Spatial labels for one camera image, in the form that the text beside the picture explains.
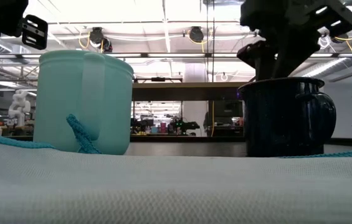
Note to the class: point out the folded teal cloth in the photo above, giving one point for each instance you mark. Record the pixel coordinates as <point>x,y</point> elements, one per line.
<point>175,186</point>

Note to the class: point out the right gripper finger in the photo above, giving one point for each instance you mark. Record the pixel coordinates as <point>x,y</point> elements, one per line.
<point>284,68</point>
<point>263,71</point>

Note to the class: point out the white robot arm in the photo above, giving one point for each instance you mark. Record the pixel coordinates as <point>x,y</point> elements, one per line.
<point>20,105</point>

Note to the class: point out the wooden shelf with black legs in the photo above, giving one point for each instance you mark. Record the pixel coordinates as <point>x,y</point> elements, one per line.
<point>178,91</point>

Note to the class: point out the dark blue enamel mug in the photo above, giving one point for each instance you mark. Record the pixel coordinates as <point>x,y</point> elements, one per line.
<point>272,124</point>

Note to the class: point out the teal plastic mug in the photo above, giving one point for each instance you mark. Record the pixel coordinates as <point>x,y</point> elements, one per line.
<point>57,99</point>

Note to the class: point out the grey ventilation duct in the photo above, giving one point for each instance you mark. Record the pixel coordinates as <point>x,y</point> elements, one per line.
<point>334,67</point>

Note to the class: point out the dark monitor screen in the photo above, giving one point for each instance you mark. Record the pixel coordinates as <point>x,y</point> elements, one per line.
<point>225,109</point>

